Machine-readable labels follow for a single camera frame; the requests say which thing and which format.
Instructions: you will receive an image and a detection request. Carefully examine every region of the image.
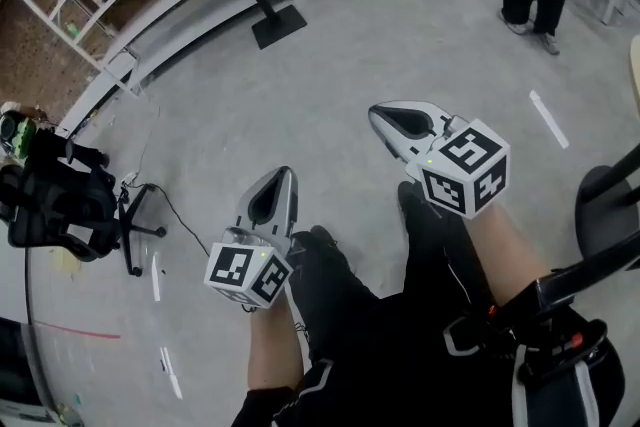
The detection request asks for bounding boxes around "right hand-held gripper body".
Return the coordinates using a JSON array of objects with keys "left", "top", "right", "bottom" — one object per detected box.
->
[{"left": 406, "top": 117, "right": 512, "bottom": 220}]

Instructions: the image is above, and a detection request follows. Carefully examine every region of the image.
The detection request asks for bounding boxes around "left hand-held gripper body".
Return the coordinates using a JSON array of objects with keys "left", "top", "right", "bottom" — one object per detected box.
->
[{"left": 203, "top": 227, "right": 295, "bottom": 310}]

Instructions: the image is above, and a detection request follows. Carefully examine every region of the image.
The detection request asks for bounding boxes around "person's right forearm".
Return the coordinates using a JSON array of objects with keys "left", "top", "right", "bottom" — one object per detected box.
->
[{"left": 467, "top": 202, "right": 551, "bottom": 306}]

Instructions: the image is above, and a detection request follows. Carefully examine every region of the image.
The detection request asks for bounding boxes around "person's left forearm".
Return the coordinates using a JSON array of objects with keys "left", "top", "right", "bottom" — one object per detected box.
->
[{"left": 247, "top": 299, "right": 306, "bottom": 396}]

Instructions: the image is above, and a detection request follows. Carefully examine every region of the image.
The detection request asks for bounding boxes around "person's left black shoe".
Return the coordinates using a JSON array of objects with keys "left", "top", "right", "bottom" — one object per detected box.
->
[{"left": 289, "top": 224, "right": 349, "bottom": 266}]

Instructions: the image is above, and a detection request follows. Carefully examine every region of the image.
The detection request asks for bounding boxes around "person's black shoe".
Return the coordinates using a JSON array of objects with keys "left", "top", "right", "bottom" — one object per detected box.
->
[
  {"left": 397, "top": 179, "right": 429, "bottom": 226},
  {"left": 289, "top": 224, "right": 349, "bottom": 266}
]

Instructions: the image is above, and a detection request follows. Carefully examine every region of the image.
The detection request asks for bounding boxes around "person's right black shoe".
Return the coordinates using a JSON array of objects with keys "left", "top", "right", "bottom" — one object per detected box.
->
[{"left": 397, "top": 179, "right": 429, "bottom": 226}]

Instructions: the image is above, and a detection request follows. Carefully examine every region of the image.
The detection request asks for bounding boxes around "table with round black base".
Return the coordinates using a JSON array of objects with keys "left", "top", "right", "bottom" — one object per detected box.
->
[{"left": 574, "top": 34, "right": 640, "bottom": 266}]

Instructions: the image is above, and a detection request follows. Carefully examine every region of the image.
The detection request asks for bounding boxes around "person's black clothing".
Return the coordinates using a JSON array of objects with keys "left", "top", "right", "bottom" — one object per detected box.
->
[{"left": 232, "top": 179, "right": 626, "bottom": 427}]

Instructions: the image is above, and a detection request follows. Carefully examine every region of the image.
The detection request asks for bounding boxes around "black body-worn equipment pack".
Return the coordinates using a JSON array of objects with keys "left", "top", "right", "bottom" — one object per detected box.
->
[{"left": 492, "top": 234, "right": 640, "bottom": 396}]

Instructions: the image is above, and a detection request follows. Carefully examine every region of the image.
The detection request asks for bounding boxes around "black mesh office chair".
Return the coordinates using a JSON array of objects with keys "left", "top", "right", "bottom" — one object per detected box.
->
[{"left": 0, "top": 139, "right": 168, "bottom": 277}]

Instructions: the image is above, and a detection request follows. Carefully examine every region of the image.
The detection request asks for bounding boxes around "white metal shelf unit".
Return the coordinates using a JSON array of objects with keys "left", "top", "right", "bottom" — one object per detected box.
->
[{"left": 17, "top": 0, "right": 307, "bottom": 139}]

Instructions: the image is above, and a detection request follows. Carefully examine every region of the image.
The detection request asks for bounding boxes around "black floor cable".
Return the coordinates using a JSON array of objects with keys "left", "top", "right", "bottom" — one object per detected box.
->
[{"left": 134, "top": 183, "right": 214, "bottom": 261}]

